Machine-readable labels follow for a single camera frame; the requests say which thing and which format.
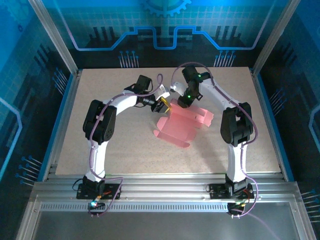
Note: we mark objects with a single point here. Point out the aluminium frame side rail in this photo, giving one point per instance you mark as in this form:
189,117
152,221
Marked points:
262,100
63,125

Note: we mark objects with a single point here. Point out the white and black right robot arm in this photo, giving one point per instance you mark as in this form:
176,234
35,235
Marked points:
235,160

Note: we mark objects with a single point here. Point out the grey metal base plate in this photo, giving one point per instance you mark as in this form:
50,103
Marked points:
162,225

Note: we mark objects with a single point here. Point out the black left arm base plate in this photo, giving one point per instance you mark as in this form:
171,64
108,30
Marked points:
83,192

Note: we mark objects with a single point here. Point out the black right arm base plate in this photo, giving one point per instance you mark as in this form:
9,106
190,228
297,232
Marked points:
216,192

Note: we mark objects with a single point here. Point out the aluminium frame post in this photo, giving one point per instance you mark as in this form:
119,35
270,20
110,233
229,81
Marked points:
55,37
275,37

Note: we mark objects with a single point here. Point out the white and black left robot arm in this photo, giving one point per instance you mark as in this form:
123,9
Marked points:
98,160

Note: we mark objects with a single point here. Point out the aluminium frame cross rail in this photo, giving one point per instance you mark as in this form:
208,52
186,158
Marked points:
162,187

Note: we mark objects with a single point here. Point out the pink paper box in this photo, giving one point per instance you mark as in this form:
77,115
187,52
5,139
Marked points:
180,125

